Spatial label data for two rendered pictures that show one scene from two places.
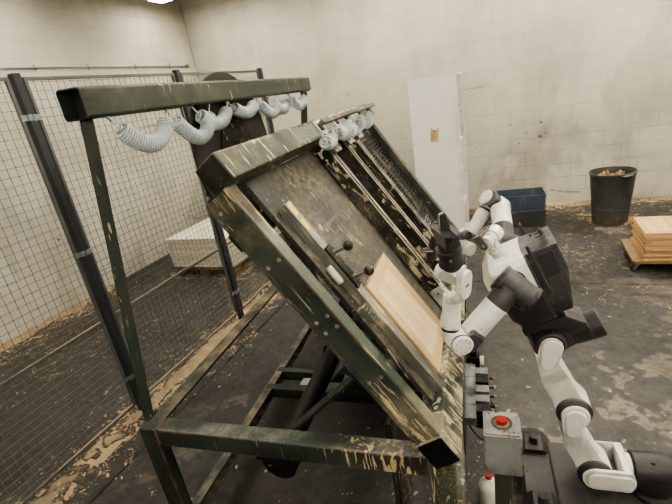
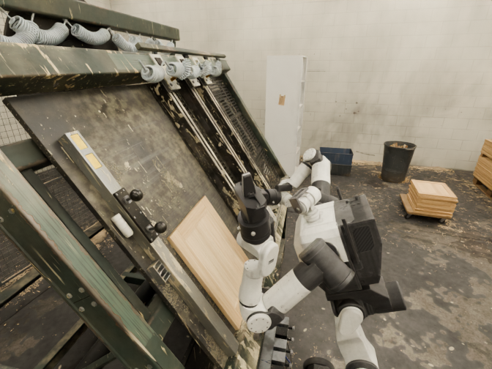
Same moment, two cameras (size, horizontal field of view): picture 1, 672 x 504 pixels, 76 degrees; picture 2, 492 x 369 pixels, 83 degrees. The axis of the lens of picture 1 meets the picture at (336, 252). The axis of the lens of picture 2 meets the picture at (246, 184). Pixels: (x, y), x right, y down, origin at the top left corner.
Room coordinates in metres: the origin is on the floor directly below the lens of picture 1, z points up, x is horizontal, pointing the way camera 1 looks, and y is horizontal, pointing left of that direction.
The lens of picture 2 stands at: (0.68, -0.28, 1.88)
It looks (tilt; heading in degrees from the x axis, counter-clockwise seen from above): 23 degrees down; 353
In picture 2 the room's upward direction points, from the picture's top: straight up
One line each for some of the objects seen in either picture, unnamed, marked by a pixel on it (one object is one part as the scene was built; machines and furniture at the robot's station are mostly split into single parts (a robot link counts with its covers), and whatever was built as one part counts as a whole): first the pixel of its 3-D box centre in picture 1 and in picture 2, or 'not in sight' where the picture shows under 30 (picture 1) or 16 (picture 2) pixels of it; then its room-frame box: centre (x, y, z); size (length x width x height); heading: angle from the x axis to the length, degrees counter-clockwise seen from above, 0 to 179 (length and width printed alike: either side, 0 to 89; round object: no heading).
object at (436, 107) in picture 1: (440, 158); (284, 118); (5.72, -1.59, 1.03); 0.61 x 0.58 x 2.05; 155
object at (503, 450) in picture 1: (502, 443); not in sight; (1.14, -0.46, 0.84); 0.12 x 0.12 x 0.18; 70
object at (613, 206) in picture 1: (611, 196); (396, 162); (5.05, -3.49, 0.33); 0.52 x 0.51 x 0.65; 155
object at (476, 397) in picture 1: (480, 392); (278, 342); (1.57, -0.54, 0.69); 0.50 x 0.14 x 0.24; 160
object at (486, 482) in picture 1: (488, 489); not in sight; (1.57, -0.56, 0.10); 0.10 x 0.10 x 0.20
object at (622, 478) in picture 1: (603, 465); not in sight; (1.45, -1.05, 0.28); 0.21 x 0.20 x 0.13; 70
